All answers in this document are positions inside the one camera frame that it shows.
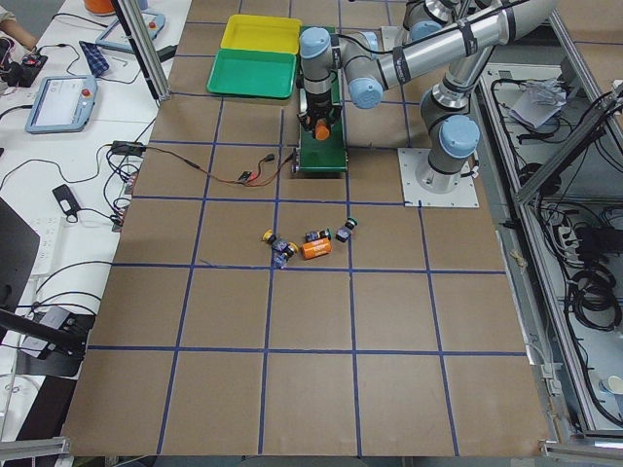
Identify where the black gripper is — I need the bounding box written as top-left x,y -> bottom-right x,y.
298,89 -> 342,127

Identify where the plain orange cylinder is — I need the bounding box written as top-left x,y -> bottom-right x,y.
312,121 -> 331,141

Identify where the yellow push button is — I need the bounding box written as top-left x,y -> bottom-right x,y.
262,230 -> 288,252
274,242 -> 299,269

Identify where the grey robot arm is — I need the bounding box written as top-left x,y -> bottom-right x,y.
298,1 -> 558,194
401,0 -> 464,45

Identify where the green conveyor belt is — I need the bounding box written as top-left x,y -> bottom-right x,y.
293,26 -> 348,173

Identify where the green plastic tray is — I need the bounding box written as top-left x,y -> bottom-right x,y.
206,49 -> 297,99

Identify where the yellow plastic tray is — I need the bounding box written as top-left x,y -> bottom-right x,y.
220,14 -> 303,54

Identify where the green push button near cylinder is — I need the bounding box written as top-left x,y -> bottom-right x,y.
304,228 -> 332,242

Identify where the green push button apart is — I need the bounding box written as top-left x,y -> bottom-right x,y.
335,217 -> 358,242

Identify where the orange cylinder with label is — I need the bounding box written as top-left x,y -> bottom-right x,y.
301,238 -> 332,261

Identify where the black power adapter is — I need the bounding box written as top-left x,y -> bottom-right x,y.
110,140 -> 146,157

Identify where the blue teach pendant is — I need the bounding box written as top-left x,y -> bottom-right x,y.
94,12 -> 166,54
25,75 -> 97,134

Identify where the white power strip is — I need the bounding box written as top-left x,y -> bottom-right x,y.
29,216 -> 64,276

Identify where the red black power cable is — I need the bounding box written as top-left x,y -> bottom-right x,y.
140,145 -> 298,189

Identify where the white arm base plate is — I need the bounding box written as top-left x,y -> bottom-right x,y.
381,26 -> 410,56
397,148 -> 479,209

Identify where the aluminium frame post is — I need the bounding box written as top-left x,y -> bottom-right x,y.
111,0 -> 170,102

